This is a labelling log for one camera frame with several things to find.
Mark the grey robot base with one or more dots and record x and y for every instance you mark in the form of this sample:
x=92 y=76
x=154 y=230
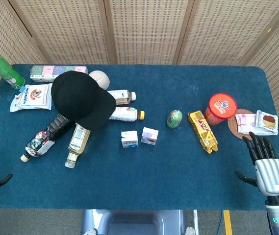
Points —
x=134 y=222

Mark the blue table cloth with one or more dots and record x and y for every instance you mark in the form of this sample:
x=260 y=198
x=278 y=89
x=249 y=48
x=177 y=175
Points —
x=139 y=176

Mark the green nesting doll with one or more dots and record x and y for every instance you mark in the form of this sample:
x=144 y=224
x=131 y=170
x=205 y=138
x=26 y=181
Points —
x=174 y=119

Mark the orange tub with red lid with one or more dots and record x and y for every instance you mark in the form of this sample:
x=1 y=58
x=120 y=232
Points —
x=221 y=107

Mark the pink white packet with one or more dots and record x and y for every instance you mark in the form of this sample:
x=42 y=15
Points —
x=244 y=122

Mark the white packet with red bowl print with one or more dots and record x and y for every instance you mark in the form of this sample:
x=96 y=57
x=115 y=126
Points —
x=268 y=122

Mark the gold biscuit pack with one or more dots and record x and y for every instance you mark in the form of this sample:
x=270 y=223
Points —
x=204 y=132

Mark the yellow liquid clear bottle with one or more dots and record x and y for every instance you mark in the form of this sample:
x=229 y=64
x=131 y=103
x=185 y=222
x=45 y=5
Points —
x=78 y=142

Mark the tea bottle with white cap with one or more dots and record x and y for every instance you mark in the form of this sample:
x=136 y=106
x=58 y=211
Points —
x=123 y=96

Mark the purple drink carton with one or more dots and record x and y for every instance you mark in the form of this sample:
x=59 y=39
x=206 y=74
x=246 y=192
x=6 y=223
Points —
x=149 y=135

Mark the white snack bag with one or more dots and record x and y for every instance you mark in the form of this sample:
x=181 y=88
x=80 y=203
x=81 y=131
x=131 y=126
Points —
x=32 y=98

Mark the black baseball cap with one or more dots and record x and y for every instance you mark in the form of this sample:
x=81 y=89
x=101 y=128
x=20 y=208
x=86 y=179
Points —
x=80 y=98

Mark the dark drink bottle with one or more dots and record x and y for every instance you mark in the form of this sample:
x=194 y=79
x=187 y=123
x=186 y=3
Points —
x=46 y=137

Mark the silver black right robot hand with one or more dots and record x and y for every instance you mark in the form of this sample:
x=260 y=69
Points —
x=271 y=173

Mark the white blue milk carton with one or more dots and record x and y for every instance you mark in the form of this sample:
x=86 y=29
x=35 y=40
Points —
x=129 y=139

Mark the brown woven coaster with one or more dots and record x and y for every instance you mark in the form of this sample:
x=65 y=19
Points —
x=232 y=127

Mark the beige round bowl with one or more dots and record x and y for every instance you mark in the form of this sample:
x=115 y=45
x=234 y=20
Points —
x=102 y=79

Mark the green cylindrical chips can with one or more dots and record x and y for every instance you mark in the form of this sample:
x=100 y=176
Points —
x=3 y=68

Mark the multicolour long carton box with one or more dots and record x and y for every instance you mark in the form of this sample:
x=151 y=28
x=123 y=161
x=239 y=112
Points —
x=43 y=72

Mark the white bottle with yellow cap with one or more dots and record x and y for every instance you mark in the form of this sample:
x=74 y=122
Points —
x=127 y=114

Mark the yellow floor tape strip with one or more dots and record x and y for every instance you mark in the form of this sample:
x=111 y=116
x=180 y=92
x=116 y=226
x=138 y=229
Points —
x=228 y=222

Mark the woven folding screen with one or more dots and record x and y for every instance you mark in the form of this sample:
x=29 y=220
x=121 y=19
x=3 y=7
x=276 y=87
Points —
x=144 y=29

